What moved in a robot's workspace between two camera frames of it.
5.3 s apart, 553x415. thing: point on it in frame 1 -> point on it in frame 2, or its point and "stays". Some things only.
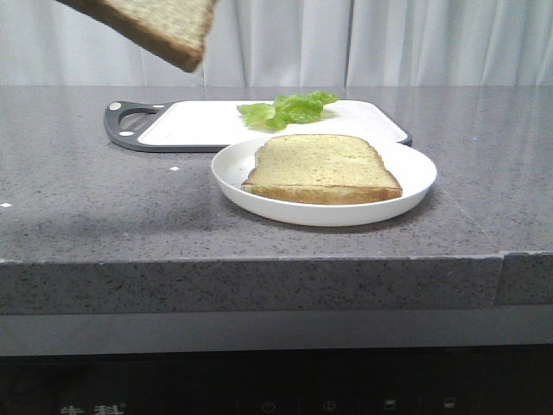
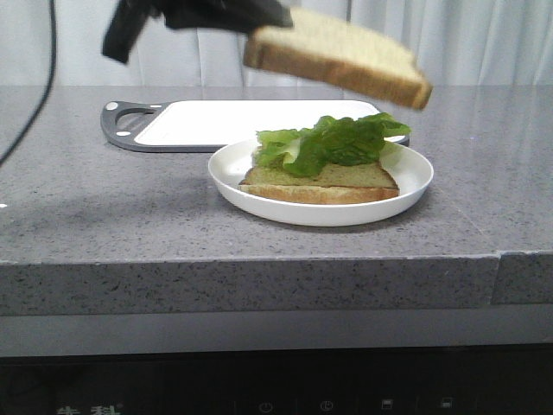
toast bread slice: [325, 169] stays
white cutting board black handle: [206, 126] stays
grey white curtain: [47, 43] stays
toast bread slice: [175, 31] -> [340, 55]
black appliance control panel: [485, 380] stays
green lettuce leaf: [286, 110] -> [331, 142]
